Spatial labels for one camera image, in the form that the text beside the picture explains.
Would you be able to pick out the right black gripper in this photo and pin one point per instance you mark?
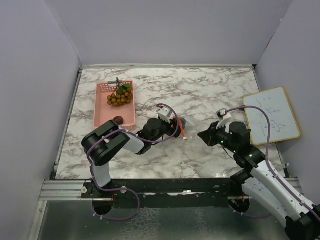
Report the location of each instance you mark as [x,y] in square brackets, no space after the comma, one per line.
[208,136]

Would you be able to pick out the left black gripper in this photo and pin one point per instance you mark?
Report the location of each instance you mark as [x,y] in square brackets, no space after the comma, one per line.
[173,123]

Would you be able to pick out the clear orange zip bag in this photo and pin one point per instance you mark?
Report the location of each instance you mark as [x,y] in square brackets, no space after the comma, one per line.
[192,128]

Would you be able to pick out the dark red fake fruit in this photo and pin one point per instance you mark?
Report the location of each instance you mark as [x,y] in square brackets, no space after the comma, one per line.
[118,120]

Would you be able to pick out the brown fake grape bunch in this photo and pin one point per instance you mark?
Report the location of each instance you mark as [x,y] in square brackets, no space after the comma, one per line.
[122,95]

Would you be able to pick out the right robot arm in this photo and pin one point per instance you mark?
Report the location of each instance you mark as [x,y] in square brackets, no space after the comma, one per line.
[259,180]

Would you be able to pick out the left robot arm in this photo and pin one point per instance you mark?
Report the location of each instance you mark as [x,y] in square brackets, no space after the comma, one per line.
[104,143]

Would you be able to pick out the pink plastic basket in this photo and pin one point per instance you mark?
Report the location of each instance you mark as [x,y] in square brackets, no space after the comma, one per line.
[104,112]

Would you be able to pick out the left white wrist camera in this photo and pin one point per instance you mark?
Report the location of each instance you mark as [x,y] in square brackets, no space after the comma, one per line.
[165,114]

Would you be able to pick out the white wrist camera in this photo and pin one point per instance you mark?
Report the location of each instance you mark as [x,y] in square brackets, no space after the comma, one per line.
[224,117]
[165,114]

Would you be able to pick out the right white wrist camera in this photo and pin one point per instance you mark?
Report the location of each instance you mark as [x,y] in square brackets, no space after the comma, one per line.
[224,117]

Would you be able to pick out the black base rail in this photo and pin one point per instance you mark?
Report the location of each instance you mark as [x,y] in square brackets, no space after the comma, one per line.
[166,193]

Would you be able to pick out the small whiteboard yellow frame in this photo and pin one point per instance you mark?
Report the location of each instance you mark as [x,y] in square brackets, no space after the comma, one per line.
[277,116]

